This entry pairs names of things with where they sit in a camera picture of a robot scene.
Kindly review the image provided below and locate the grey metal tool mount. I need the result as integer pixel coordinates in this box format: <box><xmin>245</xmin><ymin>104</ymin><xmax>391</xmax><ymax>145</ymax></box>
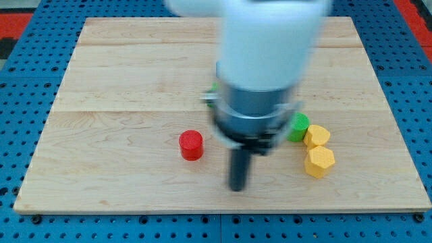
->
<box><xmin>210</xmin><ymin>62</ymin><xmax>300</xmax><ymax>155</ymax></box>

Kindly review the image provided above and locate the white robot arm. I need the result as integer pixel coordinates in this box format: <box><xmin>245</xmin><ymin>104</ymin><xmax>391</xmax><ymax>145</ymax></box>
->
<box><xmin>165</xmin><ymin>0</ymin><xmax>331</xmax><ymax>192</ymax></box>

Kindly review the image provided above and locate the wooden board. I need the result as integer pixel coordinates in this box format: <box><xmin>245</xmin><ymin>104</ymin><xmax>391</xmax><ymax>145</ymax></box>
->
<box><xmin>13</xmin><ymin>17</ymin><xmax>431</xmax><ymax>215</ymax></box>

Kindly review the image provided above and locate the red cylinder block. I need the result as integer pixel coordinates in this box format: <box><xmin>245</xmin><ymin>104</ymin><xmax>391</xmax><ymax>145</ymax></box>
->
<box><xmin>179</xmin><ymin>130</ymin><xmax>204</xmax><ymax>161</ymax></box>

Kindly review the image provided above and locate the yellow hexagon block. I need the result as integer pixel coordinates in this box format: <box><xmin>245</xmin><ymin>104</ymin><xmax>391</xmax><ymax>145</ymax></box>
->
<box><xmin>304</xmin><ymin>146</ymin><xmax>335</xmax><ymax>179</ymax></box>

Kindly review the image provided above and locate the green cylinder block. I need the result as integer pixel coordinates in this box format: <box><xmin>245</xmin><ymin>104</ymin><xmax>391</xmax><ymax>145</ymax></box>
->
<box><xmin>287</xmin><ymin>112</ymin><xmax>310</xmax><ymax>142</ymax></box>

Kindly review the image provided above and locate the green star block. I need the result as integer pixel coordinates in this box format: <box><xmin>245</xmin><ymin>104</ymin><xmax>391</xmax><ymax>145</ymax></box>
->
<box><xmin>205</xmin><ymin>82</ymin><xmax>220</xmax><ymax>108</ymax></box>

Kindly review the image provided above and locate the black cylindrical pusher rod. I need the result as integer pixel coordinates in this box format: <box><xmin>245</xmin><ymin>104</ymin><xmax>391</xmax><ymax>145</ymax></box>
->
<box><xmin>228</xmin><ymin>149</ymin><xmax>252</xmax><ymax>192</ymax></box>

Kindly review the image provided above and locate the yellow heart block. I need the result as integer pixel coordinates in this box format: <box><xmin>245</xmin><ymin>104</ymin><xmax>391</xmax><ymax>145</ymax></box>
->
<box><xmin>303</xmin><ymin>125</ymin><xmax>331</xmax><ymax>151</ymax></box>

